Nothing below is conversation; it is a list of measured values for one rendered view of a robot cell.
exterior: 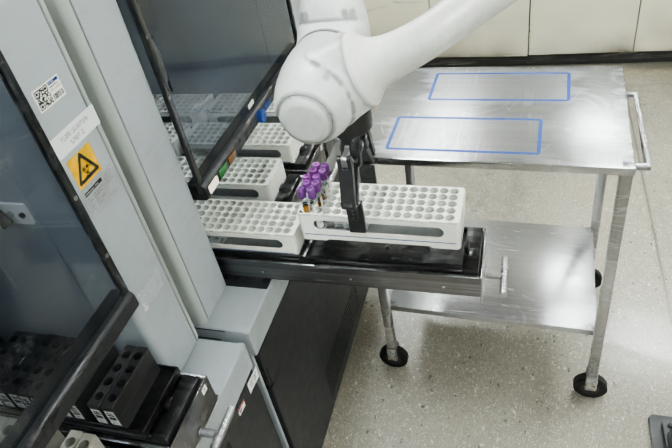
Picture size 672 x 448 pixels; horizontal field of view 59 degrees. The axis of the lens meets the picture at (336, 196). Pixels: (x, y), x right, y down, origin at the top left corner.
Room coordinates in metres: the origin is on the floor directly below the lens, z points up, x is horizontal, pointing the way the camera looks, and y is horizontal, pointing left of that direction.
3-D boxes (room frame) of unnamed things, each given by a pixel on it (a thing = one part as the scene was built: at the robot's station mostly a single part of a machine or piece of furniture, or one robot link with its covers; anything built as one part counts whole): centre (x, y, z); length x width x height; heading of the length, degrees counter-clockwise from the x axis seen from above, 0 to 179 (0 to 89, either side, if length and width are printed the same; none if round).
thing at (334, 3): (0.86, -0.04, 1.25); 0.13 x 0.11 x 0.16; 163
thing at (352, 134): (0.87, -0.05, 1.07); 0.08 x 0.07 x 0.09; 158
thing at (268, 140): (1.30, 0.20, 0.83); 0.30 x 0.10 x 0.06; 68
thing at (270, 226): (0.98, 0.21, 0.83); 0.30 x 0.10 x 0.06; 68
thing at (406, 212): (0.86, -0.08, 0.89); 0.30 x 0.10 x 0.06; 68
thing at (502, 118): (1.26, -0.43, 0.41); 0.67 x 0.46 x 0.82; 66
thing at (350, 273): (0.91, 0.05, 0.78); 0.73 x 0.14 x 0.09; 68
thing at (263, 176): (1.16, 0.26, 0.83); 0.30 x 0.10 x 0.06; 68
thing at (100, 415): (0.62, 0.39, 0.85); 0.12 x 0.02 x 0.06; 157
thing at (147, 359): (0.61, 0.37, 0.85); 0.12 x 0.02 x 0.06; 158
